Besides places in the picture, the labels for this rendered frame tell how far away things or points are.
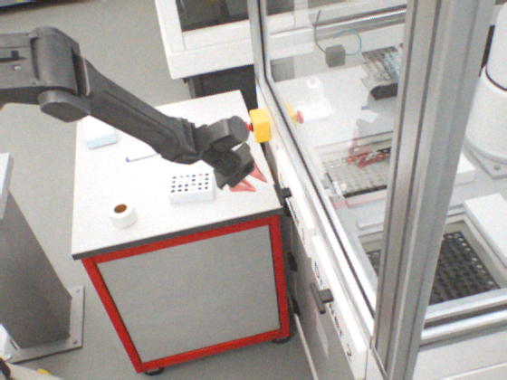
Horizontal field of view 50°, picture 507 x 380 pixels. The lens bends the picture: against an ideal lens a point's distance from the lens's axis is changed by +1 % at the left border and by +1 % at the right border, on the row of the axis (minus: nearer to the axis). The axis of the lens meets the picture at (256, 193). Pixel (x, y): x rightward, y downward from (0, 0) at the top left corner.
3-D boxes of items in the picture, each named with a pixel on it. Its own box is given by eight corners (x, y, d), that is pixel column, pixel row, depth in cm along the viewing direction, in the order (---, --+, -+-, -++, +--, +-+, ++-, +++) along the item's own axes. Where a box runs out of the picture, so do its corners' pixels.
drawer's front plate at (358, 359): (356, 382, 103) (358, 352, 96) (311, 267, 124) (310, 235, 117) (365, 379, 103) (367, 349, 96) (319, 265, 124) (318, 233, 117)
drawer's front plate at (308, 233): (309, 259, 126) (307, 227, 118) (278, 180, 147) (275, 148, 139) (315, 257, 126) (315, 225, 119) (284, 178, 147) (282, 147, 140)
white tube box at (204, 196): (169, 204, 152) (167, 194, 150) (172, 184, 159) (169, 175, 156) (213, 200, 152) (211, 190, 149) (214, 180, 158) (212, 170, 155)
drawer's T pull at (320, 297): (320, 316, 105) (320, 312, 104) (309, 286, 111) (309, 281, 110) (338, 311, 106) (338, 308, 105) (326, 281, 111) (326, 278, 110)
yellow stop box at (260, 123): (254, 144, 156) (252, 124, 151) (249, 130, 161) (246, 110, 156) (271, 140, 156) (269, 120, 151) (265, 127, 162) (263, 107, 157)
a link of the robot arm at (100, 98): (16, 33, 70) (27, 110, 68) (52, 18, 69) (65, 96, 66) (167, 125, 111) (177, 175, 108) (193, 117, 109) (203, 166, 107)
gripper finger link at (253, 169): (277, 185, 119) (249, 164, 113) (253, 204, 121) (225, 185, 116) (270, 165, 124) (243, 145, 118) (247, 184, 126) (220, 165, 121)
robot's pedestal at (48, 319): (3, 366, 206) (-108, 233, 154) (13, 303, 228) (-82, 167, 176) (82, 347, 209) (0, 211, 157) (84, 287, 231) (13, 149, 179)
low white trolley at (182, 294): (139, 389, 194) (71, 253, 142) (131, 261, 239) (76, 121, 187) (295, 350, 200) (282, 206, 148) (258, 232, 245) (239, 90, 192)
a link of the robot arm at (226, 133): (162, 122, 107) (170, 163, 105) (202, 98, 100) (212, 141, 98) (204, 130, 116) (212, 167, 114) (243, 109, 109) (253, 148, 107)
